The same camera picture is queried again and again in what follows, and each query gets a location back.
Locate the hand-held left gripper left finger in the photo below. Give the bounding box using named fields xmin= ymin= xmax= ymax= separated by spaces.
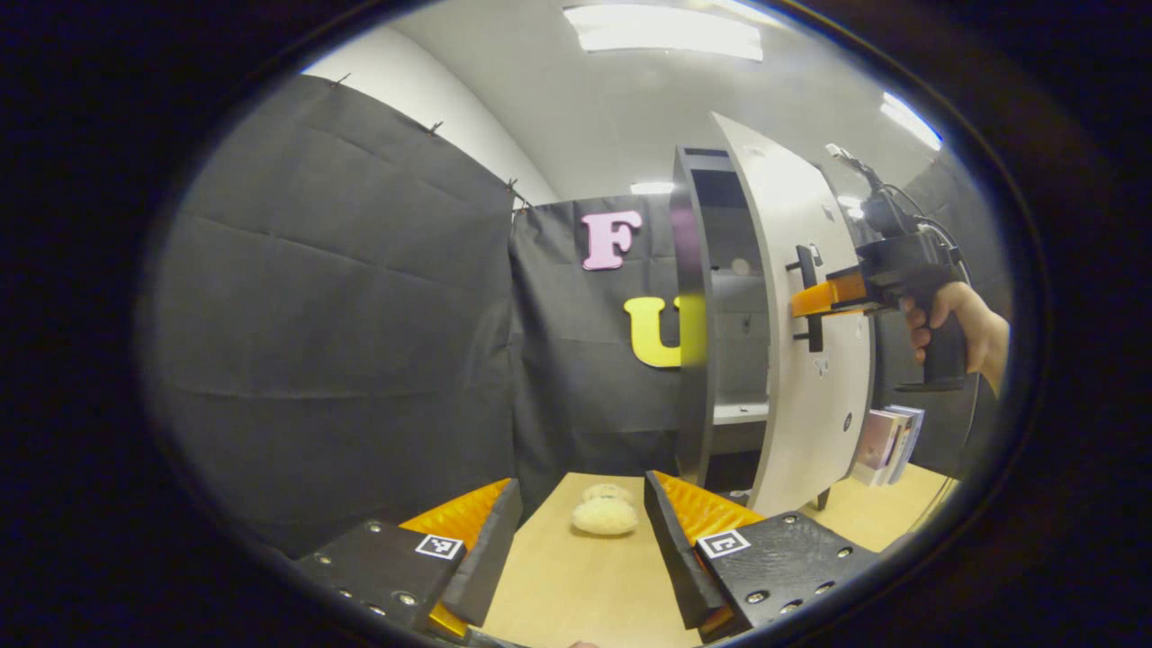
xmin=292 ymin=477 xmax=523 ymax=642

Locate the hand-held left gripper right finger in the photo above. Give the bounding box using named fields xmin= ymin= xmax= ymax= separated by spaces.
xmin=643 ymin=470 xmax=883 ymax=644

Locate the black door handle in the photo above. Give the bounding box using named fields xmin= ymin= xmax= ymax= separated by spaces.
xmin=786 ymin=245 xmax=825 ymax=354

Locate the white cabinet door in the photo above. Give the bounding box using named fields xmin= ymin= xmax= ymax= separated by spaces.
xmin=711 ymin=112 xmax=876 ymax=518

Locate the grey cabinet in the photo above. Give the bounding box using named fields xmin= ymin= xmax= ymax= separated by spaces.
xmin=670 ymin=147 xmax=833 ymax=511

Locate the cream plush toy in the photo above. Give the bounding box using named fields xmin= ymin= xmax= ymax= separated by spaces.
xmin=571 ymin=483 xmax=640 ymax=538

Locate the grey blue book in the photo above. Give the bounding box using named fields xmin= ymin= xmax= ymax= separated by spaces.
xmin=891 ymin=405 xmax=925 ymax=482

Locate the white book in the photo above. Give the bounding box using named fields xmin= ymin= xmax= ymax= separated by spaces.
xmin=877 ymin=409 xmax=912 ymax=485

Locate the black backdrop cloth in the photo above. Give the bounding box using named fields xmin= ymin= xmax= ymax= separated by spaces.
xmin=144 ymin=75 xmax=1013 ymax=559

